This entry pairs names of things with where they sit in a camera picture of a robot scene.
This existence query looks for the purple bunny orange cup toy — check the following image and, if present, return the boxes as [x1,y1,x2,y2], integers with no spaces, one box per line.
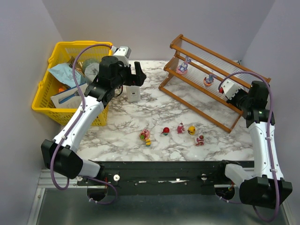
[203,74,216,87]

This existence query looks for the purple bunny pink base toy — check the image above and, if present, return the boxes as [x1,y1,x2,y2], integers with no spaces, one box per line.
[176,56,191,75]

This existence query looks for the pink figure toy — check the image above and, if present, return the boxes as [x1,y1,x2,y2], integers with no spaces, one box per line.
[177,122,185,134]

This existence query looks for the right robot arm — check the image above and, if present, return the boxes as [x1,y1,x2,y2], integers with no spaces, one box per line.
[220,80,293,209]

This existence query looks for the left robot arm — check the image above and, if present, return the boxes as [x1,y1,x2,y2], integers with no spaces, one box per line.
[41,56,146,180]

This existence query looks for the wooden tiered shelf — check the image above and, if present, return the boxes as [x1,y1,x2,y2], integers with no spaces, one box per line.
[159,34,261,133]

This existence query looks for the white bottle black cap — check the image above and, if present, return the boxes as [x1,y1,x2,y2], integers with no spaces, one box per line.
[126,86,141,103]

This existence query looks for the grey roll in basket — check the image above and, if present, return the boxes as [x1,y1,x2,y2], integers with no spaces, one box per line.
[84,63,99,84]

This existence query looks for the green round container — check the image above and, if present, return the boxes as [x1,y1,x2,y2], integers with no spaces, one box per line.
[82,58,100,72]

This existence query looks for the red white figure toy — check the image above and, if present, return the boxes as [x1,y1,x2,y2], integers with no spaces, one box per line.
[195,135,204,146]

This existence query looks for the yellow duck toy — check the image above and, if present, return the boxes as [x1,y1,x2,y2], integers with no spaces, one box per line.
[187,126,195,135]

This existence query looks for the red cap toy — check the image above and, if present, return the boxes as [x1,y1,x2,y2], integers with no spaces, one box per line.
[161,127,170,136]

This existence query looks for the razor package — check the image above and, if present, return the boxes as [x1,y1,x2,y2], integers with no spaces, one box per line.
[51,87,82,109]

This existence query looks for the blue pouch package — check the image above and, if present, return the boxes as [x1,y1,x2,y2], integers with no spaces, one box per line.
[48,63,85,88]

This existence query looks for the small yellow blue toy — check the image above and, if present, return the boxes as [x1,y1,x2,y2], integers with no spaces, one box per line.
[145,139,151,147]

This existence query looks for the yellow plastic basket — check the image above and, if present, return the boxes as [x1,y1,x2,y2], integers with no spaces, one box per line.
[31,40,113,126]

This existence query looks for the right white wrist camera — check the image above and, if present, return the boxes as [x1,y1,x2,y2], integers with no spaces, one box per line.
[218,79,240,100]

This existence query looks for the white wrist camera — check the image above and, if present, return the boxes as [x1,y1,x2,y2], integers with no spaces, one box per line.
[111,46,131,67]
[218,79,240,100]

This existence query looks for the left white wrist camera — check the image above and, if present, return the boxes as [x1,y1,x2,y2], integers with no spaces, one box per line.
[111,46,131,67]

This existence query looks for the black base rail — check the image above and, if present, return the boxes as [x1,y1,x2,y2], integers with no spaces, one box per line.
[75,160,256,196]

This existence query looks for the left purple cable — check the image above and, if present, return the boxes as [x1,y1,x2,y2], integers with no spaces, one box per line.
[50,44,118,205]

